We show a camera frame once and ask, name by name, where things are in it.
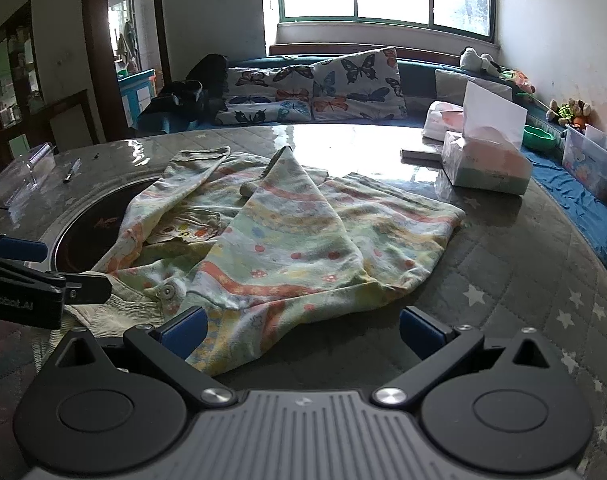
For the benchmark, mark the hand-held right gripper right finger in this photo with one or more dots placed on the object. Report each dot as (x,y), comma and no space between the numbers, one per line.
(421,332)

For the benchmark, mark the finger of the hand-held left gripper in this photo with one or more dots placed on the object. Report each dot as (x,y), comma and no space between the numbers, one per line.
(18,250)
(85,288)

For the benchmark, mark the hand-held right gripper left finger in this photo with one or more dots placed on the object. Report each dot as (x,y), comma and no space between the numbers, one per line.
(186,332)

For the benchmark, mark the floral pastel child's jacket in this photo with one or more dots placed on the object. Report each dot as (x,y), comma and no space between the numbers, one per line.
(283,240)

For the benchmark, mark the hanging clothes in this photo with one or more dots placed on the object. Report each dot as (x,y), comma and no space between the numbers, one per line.
(128,40)

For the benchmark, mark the round black induction cooktop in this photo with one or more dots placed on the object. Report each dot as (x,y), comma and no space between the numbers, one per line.
(93,220)

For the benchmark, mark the pen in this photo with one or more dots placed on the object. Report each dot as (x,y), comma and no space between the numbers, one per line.
(72,170)

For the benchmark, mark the clear holder with metal roller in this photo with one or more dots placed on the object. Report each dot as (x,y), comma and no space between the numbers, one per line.
(38,155)

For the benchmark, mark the wooden display cabinet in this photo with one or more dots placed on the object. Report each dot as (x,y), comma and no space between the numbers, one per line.
(13,85)

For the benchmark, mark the pink green tissue pack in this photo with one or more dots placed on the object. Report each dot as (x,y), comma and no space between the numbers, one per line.
(483,170)

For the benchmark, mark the blue white cabinet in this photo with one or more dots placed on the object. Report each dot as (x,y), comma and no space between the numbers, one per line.
(133,95)

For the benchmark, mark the green plastic bowl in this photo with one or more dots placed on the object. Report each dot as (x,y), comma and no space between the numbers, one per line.
(536,138)

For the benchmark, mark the white paper sheet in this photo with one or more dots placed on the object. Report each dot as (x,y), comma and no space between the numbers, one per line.
(488,110)

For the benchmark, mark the clear plastic storage box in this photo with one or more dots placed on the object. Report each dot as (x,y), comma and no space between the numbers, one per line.
(588,165)

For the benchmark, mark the grey pillow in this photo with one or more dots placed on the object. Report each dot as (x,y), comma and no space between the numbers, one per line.
(453,85)

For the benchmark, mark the large butterfly print pillow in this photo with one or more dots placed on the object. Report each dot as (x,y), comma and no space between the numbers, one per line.
(358,85)

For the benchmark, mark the orange green plush toy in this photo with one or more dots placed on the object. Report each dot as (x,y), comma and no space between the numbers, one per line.
(568,112)

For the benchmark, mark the pink plush toy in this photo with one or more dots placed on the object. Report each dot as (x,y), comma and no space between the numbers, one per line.
(521,80)

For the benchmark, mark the white plush toy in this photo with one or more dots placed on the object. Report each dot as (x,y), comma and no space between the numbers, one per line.
(471,57)

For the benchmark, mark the dark wooden door frame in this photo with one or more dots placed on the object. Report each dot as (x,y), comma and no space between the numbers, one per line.
(95,60)

